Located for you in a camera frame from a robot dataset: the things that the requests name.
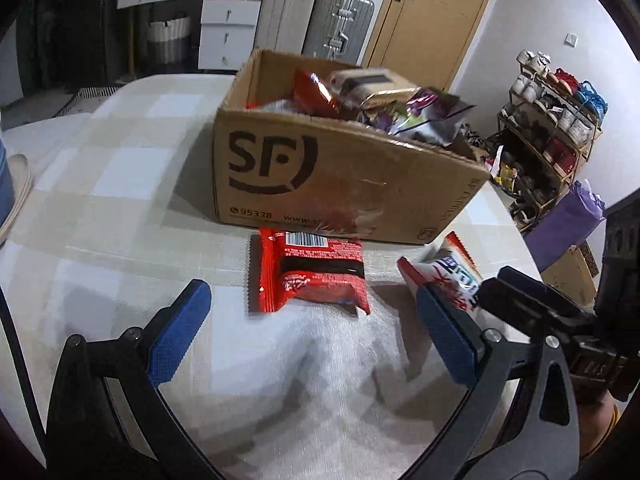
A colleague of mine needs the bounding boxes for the woven laundry basket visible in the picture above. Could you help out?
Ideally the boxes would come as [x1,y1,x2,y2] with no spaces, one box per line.
[146,15,191,65]

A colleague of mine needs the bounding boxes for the silver suitcase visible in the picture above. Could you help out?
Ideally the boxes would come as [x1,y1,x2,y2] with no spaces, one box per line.
[302,0,374,64]

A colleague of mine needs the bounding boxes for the white orange noodle snack bag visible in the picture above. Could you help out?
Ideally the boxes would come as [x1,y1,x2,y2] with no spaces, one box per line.
[397,231,483,313]

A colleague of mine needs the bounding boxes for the wooden shoe rack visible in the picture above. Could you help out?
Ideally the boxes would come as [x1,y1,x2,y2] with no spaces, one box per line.
[487,63,602,234]

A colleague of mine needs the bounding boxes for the beige suitcase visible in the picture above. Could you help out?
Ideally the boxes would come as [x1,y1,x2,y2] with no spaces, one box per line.
[254,0,314,54]

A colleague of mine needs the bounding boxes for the checkered tablecloth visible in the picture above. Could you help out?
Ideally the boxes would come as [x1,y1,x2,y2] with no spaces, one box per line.
[0,72,547,480]

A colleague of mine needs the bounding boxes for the red chip bag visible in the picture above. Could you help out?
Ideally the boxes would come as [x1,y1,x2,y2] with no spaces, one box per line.
[293,68,342,119]

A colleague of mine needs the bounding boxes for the brown cardboard SF box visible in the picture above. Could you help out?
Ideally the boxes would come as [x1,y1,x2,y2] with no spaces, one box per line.
[212,50,489,244]

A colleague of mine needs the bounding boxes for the cracker pack with black label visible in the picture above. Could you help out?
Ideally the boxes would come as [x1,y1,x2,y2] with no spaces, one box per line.
[329,67,420,110]

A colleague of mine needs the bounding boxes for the wooden door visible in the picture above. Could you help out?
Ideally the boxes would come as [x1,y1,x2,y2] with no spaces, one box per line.
[362,0,489,90]

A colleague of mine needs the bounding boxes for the person right hand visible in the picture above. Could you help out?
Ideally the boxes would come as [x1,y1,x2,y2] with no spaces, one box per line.
[577,391,620,460]

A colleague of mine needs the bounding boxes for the red black snack packet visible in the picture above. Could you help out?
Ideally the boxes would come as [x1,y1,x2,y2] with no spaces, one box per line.
[247,228,371,314]

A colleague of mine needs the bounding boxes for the cardboard box with cat face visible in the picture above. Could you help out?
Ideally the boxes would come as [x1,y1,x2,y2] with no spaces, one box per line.
[541,242,600,308]

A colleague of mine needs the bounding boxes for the white drawer desk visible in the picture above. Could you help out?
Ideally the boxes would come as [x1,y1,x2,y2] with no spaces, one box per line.
[117,0,262,72]

